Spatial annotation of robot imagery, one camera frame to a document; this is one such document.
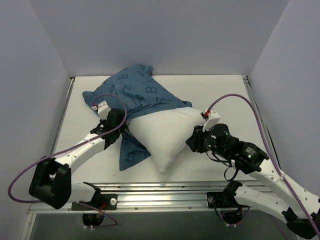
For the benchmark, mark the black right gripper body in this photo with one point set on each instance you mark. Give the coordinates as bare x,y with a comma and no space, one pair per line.
194,141

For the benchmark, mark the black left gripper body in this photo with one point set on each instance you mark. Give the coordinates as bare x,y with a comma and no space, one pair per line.
119,127

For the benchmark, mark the blue letter-print pillowcase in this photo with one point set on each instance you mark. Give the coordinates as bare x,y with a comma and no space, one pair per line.
135,88

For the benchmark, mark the white pillow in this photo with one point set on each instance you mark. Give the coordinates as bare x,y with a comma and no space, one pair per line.
164,133

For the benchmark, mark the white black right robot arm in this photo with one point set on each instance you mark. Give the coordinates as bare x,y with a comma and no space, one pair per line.
298,208

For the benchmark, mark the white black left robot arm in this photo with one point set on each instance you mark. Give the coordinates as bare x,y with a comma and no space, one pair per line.
52,179

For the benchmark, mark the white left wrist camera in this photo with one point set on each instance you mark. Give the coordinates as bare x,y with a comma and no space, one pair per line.
102,110

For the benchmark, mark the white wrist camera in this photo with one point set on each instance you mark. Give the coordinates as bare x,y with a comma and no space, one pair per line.
102,110
211,118

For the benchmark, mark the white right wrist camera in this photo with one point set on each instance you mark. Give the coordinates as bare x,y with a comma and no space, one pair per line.
211,118

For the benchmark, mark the aluminium side rail left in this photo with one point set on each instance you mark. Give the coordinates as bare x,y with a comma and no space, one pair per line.
58,117

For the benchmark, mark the aluminium side rail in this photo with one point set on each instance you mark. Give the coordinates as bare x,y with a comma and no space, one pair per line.
264,132
58,117

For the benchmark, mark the aluminium front rail frame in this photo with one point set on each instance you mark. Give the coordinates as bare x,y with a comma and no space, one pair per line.
161,197

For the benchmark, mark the aluminium side rail right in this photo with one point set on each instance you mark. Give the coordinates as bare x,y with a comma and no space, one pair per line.
264,132

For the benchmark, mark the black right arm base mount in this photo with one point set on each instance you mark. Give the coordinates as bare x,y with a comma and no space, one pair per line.
225,206

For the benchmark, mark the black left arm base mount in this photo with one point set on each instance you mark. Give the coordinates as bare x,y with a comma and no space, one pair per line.
98,202

